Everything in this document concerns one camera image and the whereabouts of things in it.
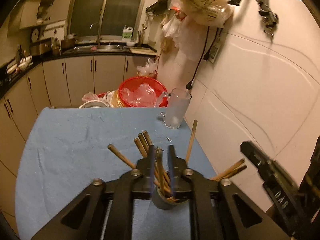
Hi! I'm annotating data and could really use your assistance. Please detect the wooden chopstick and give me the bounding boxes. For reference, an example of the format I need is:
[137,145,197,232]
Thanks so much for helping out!
[143,131,153,146]
[138,133,149,153]
[107,144,136,169]
[134,138,148,158]
[156,147,165,196]
[218,165,247,181]
[185,120,198,163]
[210,158,245,181]

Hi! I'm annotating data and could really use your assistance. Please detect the black chopstick holder cup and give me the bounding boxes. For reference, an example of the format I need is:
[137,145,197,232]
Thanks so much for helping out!
[151,187,188,210]

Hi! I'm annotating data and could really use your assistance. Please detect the lower kitchen cabinets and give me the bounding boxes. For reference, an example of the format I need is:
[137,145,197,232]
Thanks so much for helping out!
[1,55,148,218]

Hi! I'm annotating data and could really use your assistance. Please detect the kitchen cabinets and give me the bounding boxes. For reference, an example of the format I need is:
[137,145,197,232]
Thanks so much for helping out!
[8,0,71,36]
[1,55,148,218]

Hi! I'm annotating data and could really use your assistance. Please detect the kitchen window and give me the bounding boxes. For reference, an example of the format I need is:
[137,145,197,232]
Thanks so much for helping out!
[66,0,145,41]

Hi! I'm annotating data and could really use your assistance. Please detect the upper kitchen cabinets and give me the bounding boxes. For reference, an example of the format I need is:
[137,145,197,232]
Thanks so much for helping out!
[8,0,71,36]

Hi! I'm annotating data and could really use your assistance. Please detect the blue towel table cover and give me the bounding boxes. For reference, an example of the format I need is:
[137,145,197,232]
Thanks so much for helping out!
[15,106,217,240]

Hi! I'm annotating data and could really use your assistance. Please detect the red plastic basin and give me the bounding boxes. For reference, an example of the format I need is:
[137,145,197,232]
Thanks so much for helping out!
[118,76,167,107]

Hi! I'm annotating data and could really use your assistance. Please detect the green detergent jug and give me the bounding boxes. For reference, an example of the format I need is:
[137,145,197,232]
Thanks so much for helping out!
[122,26,133,41]

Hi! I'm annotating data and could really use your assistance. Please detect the sink faucet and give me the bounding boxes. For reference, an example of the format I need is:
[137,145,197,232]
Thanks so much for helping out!
[89,22,103,49]

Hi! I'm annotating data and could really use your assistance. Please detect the large hanging plastic bag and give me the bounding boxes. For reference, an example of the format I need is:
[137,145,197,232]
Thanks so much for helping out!
[171,0,233,28]

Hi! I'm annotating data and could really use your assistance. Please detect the black power cable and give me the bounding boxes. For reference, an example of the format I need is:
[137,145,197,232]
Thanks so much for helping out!
[185,26,211,90]

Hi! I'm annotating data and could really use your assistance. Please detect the black tool hanging on wall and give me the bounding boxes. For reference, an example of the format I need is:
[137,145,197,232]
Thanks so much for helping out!
[256,0,279,39]

